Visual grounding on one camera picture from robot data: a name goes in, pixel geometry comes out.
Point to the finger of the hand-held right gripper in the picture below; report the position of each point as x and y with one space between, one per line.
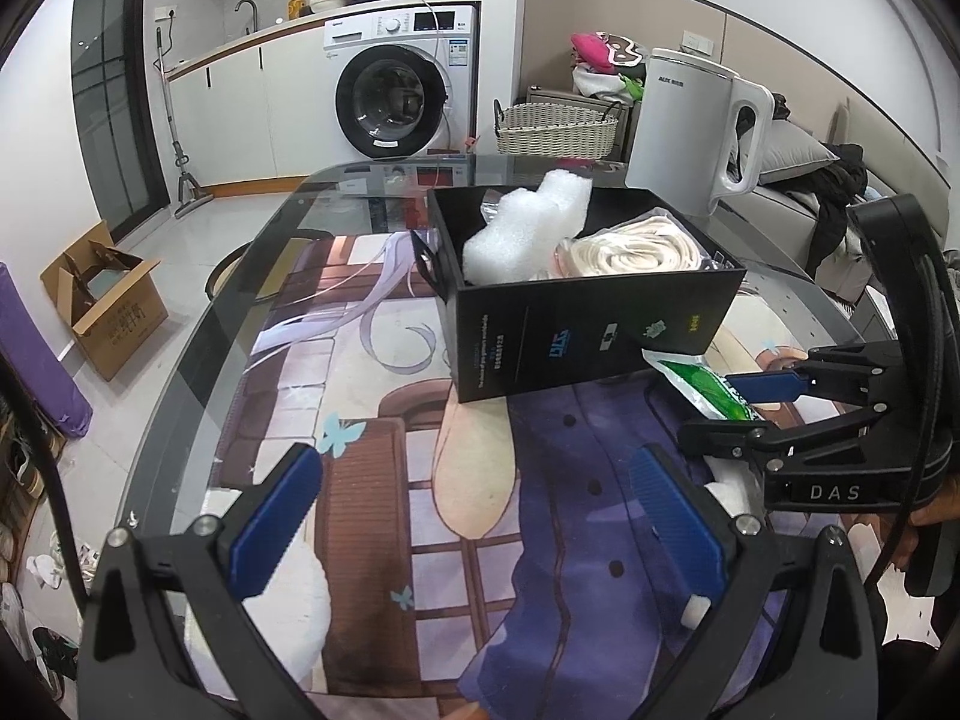
720 439
765 388

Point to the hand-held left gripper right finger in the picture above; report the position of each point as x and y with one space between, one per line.
679 525

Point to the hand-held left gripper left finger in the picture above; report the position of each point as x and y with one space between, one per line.
274 525

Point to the green and white packet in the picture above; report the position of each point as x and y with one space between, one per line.
705 390

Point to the black cardboard storage box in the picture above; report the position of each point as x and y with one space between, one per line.
585 337

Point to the white foam piece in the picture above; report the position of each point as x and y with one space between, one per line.
510 240

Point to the white fluffy cloth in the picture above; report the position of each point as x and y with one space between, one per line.
739 491

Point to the black jacket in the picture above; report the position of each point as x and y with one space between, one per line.
832 217

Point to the grey sofa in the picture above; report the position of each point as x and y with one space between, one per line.
787 217

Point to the printed table mat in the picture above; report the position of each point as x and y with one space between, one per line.
450 540

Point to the grey pillow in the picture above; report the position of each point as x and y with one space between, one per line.
795 154

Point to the brown cardboard box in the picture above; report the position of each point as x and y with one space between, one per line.
120 315

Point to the white electric kettle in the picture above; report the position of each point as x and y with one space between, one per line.
675 127

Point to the wicker basket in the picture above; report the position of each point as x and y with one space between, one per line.
559 131

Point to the pile of colourful clothes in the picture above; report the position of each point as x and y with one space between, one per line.
604 64

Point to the flat mop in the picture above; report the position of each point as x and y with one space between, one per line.
180 165

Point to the white counter cabinet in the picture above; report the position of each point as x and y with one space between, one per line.
247 120

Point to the white washing machine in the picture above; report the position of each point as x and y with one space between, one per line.
390 101

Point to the dark glass door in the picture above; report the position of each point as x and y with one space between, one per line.
112 105

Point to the kitchen faucet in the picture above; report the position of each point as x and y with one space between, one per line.
251 11

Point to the yellow bottle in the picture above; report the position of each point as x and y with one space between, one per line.
296 6

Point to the red and white bowl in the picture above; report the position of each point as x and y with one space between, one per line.
328 1

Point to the white wall switch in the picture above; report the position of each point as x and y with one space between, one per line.
696 43

